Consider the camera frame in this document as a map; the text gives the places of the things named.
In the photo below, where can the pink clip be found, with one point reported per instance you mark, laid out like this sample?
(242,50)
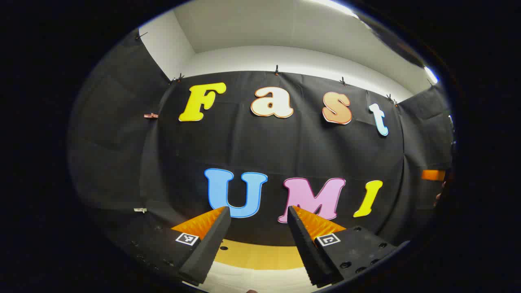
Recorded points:
(150,116)

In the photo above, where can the black backdrop cloth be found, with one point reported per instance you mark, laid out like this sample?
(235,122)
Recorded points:
(244,146)

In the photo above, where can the ceiling light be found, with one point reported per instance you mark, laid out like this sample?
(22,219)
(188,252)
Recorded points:
(431,75)

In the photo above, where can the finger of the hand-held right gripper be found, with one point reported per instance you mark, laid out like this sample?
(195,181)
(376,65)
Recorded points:
(433,175)

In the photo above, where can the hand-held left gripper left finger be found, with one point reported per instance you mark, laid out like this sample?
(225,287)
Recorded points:
(209,244)

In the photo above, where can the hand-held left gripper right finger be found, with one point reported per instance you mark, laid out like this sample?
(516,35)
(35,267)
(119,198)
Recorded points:
(307,252)

